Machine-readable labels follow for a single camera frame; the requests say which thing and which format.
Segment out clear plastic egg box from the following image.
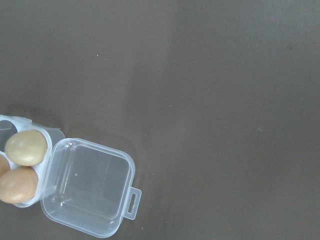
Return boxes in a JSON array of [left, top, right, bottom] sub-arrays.
[[0, 115, 142, 238]]

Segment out brown egg from bowl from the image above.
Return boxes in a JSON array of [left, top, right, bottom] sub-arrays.
[[0, 155, 11, 177]]

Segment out pale beige egg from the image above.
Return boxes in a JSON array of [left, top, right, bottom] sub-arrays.
[[4, 130, 48, 166]]

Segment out brown egg in box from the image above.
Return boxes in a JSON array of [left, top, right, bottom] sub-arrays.
[[0, 166, 39, 204]]

